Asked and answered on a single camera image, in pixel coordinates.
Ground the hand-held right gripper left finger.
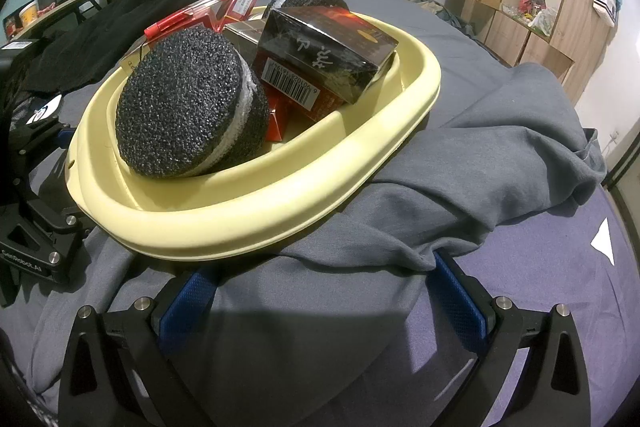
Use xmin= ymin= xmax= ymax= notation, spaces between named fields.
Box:
xmin=59 ymin=269 xmax=219 ymax=427

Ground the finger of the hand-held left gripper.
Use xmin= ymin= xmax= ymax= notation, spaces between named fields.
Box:
xmin=0 ymin=199 xmax=94 ymax=286
xmin=10 ymin=119 xmax=76 ymax=158

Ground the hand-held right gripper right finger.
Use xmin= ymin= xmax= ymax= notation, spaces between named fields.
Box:
xmin=432 ymin=251 xmax=592 ymax=427

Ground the yellow plastic basin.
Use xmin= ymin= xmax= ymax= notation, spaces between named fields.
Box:
xmin=65 ymin=4 xmax=442 ymax=264

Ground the black round sandwich cookie toy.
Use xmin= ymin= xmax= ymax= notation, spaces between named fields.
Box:
xmin=115 ymin=27 xmax=271 ymax=180
xmin=262 ymin=0 xmax=351 ymax=20

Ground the red box with gold ribbon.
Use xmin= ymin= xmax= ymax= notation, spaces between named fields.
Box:
xmin=144 ymin=0 xmax=231 ymax=38

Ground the instant noodle cup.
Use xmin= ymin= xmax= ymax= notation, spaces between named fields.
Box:
xmin=17 ymin=2 xmax=39 ymax=28

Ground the wooden side shelf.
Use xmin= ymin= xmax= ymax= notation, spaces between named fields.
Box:
xmin=0 ymin=0 xmax=126 ymax=42

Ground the black cloth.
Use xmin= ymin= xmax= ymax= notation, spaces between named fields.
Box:
xmin=25 ymin=0 xmax=217 ymax=94

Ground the grey blanket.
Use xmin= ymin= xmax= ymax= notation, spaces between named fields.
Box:
xmin=30 ymin=0 xmax=608 ymax=408

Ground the clear plastic bag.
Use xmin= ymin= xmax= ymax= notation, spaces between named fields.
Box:
xmin=527 ymin=7 xmax=559 ymax=38

